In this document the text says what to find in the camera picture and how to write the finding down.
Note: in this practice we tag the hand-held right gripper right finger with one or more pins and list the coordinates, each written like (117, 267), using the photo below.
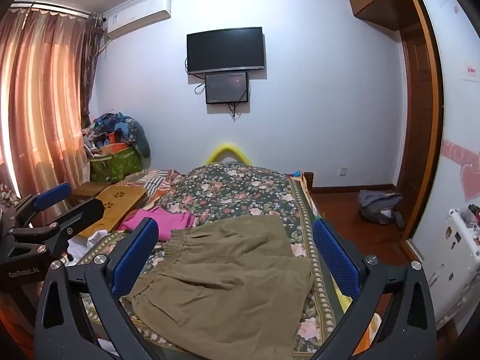
(335, 258)

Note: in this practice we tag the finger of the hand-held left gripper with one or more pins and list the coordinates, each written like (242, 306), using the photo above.
(84, 210)
(50, 195)

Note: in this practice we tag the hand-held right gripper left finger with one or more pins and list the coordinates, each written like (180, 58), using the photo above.
(135, 255)

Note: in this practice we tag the olive green pants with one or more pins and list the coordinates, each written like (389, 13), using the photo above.
(225, 288)

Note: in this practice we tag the white cloth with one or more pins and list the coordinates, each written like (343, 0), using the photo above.
(93, 240)

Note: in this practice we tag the wooden folding lap table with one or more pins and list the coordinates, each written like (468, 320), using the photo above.
(120, 195)

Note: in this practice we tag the pink garment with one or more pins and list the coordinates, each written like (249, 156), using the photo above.
(165, 221)

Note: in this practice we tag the green patterned bag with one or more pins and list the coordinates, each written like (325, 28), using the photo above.
(118, 165)

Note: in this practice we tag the grey backpack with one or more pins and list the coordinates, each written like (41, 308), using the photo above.
(378, 206)

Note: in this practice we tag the orange box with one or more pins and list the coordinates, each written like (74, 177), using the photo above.
(114, 146)

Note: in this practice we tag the striped cloth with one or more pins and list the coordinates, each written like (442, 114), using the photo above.
(161, 183)

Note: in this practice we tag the grey green cushion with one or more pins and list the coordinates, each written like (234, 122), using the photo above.
(143, 142)

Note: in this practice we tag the blue patterned cloth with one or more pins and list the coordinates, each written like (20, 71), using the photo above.
(116, 123)

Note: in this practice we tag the orange curtain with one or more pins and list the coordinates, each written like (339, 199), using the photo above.
(37, 101)

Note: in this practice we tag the floral bed cover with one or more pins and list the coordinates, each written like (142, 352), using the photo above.
(240, 191)

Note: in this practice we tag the brown patterned curtain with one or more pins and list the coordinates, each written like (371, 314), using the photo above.
(92, 67)

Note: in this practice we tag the yellow foam tube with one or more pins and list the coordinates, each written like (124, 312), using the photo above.
(227, 149)

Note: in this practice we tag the wooden door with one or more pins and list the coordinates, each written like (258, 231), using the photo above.
(416, 127)

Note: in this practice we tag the white sliding wardrobe door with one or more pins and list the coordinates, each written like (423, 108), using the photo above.
(453, 127)

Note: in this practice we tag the small black monitor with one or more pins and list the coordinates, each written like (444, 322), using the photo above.
(226, 87)

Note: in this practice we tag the white air conditioner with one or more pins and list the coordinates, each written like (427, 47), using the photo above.
(138, 17)

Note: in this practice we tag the red and white sticker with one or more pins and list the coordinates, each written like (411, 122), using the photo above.
(470, 71)

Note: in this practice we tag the wooden bed frame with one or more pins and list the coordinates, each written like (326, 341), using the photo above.
(306, 180)

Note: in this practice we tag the white wall socket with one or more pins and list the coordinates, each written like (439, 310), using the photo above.
(342, 171)

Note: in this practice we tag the black wall television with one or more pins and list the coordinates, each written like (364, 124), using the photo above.
(225, 50)

